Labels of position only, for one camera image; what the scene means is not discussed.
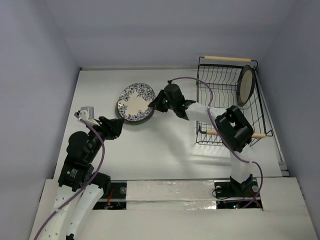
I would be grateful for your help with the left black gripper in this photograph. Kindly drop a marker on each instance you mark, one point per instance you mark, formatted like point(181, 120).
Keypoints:
point(112, 127)

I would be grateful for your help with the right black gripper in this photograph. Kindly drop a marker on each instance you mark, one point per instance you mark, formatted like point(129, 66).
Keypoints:
point(163, 100)

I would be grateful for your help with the grey patterned plate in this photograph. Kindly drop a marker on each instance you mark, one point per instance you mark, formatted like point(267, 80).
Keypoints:
point(134, 112)

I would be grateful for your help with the blue floral white plate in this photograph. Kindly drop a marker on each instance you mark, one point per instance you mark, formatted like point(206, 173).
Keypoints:
point(138, 91)

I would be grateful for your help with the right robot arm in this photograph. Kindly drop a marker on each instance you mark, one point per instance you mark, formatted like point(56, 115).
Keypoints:
point(230, 124)

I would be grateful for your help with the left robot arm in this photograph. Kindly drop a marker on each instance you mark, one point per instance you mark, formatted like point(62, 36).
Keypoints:
point(80, 184)

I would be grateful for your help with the dark rimmed plate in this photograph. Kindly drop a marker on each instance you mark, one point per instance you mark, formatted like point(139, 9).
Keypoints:
point(245, 85)

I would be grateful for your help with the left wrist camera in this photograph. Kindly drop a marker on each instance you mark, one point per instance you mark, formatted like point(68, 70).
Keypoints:
point(86, 114)

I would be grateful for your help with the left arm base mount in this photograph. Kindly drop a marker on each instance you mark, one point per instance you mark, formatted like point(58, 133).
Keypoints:
point(117, 190)

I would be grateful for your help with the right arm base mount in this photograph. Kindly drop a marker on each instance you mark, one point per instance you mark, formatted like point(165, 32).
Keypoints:
point(227, 189)

